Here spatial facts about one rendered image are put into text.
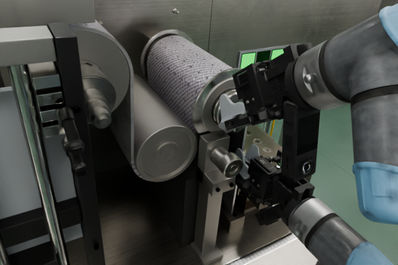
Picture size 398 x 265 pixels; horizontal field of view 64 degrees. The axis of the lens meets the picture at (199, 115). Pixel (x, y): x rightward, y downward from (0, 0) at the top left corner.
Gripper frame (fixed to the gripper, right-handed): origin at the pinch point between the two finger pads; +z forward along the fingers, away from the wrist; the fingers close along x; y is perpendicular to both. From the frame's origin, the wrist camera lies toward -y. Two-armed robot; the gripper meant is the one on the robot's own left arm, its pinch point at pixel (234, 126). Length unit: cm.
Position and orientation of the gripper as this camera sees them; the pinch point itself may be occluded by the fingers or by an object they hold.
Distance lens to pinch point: 56.8
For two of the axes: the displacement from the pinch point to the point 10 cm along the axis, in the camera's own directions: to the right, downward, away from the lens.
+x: -8.7, 1.9, -4.5
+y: -2.6, -9.6, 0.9
